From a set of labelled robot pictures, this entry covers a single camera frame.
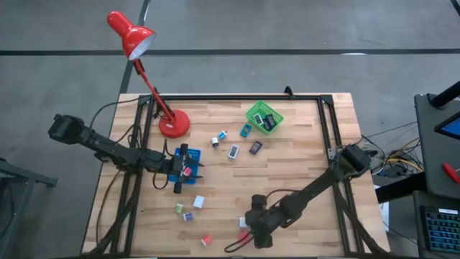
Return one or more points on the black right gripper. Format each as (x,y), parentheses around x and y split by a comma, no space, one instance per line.
(267,223)

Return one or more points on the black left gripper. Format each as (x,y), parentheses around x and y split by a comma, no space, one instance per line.
(178,165)

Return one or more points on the large red dual-port charger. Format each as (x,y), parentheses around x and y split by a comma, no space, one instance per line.
(244,236)

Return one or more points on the black white charger cube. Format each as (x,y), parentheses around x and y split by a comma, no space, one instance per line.
(215,142)

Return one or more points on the teal digital clock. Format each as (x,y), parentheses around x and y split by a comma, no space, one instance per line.
(246,130)

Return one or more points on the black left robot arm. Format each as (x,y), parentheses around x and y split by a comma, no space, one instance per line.
(108,147)

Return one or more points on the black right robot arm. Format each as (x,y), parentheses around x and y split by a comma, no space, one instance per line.
(316,187)

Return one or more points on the blue plastic basket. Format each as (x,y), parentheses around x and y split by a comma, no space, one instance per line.
(194,154)

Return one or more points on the green white charger cube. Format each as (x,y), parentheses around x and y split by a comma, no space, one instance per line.
(179,208)

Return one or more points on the purple white charger cube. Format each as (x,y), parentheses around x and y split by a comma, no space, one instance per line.
(188,216)

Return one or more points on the red desk lamp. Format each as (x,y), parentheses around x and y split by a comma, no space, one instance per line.
(174,124)

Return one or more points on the red white charger cube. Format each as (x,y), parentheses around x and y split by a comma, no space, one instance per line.
(206,240)

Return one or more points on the black digital clock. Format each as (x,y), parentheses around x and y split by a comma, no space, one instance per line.
(270,122)

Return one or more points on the green plastic basket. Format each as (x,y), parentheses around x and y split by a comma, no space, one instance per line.
(261,106)

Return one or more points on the black side table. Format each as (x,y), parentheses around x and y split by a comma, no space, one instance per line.
(21,172)

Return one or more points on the backlit laptop keyboard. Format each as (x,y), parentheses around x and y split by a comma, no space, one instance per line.
(442,230)

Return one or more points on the grey side desk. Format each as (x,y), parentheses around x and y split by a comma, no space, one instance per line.
(431,151)

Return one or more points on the blue lit screen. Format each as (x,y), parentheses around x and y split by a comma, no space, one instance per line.
(453,127)

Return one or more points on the white flat wall charger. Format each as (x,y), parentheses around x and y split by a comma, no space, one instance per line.
(198,201)

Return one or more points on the black aluminium rig frame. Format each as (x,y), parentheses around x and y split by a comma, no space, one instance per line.
(233,97)

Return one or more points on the black slanted post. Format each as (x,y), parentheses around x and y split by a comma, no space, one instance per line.
(445,95)

